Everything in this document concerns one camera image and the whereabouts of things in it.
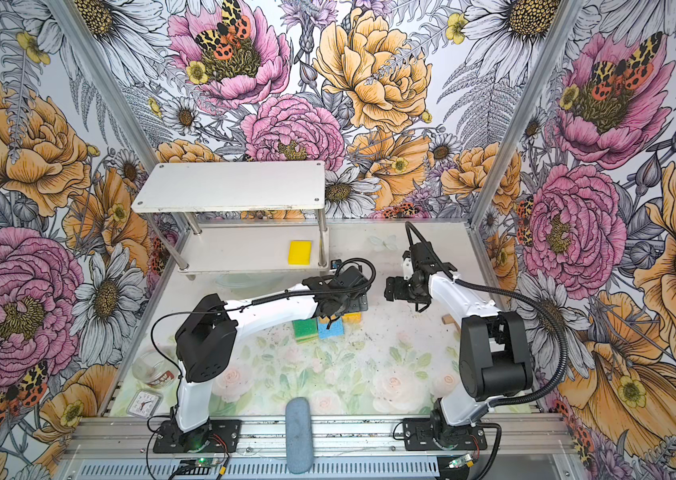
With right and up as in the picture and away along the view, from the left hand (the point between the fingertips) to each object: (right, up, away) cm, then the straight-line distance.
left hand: (347, 307), depth 90 cm
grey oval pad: (-11, -27, -18) cm, 34 cm away
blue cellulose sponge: (-3, -7, 0) cm, 8 cm away
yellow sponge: (-16, +16, +13) cm, 26 cm away
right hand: (+16, +1, +1) cm, 16 cm away
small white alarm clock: (-52, -23, -12) cm, 58 cm away
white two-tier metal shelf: (-28, +34, -5) cm, 45 cm away
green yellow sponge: (-12, -6, -2) cm, 14 cm away
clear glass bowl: (-53, -16, -6) cm, 55 cm away
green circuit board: (-33, -33, -18) cm, 50 cm away
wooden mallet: (+31, -4, +3) cm, 32 cm away
